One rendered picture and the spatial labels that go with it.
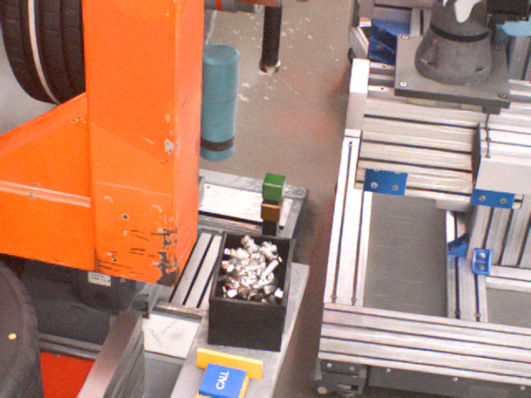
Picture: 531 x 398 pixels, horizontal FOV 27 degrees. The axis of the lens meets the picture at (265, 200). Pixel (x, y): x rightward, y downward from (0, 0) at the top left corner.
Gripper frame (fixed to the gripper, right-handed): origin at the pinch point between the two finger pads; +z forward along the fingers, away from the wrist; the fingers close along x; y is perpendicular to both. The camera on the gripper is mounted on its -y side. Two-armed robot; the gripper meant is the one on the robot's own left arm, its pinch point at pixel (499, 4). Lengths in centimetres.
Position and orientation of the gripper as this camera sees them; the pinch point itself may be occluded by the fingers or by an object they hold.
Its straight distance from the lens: 150.8
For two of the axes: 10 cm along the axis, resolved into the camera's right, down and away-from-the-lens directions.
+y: 0.7, 8.3, 5.6
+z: -3.6, 5.4, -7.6
